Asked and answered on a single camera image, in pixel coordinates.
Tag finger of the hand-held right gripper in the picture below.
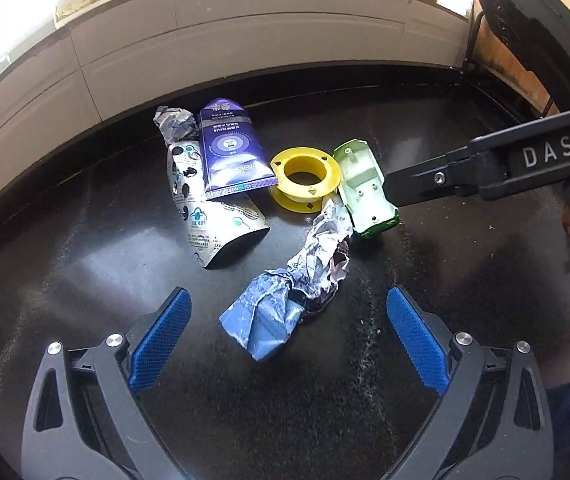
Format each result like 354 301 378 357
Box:
384 144 510 209

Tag purple tube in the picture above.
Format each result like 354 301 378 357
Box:
196 97 278 201

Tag blue wrapper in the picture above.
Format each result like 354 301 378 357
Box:
219 268 306 362

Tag yellow plastic spool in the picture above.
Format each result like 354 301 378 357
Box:
270 146 341 213

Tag green toy car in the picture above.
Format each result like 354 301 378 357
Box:
333 140 400 237

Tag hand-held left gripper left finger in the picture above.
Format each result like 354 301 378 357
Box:
21 286 193 480

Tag silver foil wrapper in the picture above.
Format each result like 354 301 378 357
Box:
287 197 353 313

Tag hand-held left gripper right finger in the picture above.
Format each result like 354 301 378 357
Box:
386 285 553 480

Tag grey foil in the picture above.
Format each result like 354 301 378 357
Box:
152 105 200 148

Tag white patterned pouch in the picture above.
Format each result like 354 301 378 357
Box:
166 141 271 270

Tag black metal rack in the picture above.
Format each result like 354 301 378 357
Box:
462 7 558 118

